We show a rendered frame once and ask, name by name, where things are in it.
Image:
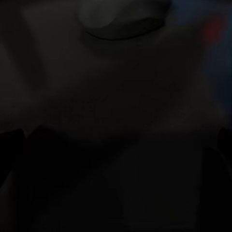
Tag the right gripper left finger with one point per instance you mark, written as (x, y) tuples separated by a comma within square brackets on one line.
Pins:
[(12, 143)]

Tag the desk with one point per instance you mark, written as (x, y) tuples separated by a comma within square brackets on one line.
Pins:
[(121, 134)]

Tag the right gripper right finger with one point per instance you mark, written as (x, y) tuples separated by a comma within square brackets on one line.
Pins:
[(224, 143)]

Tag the mouse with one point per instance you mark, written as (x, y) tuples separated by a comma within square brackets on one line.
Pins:
[(120, 19)]

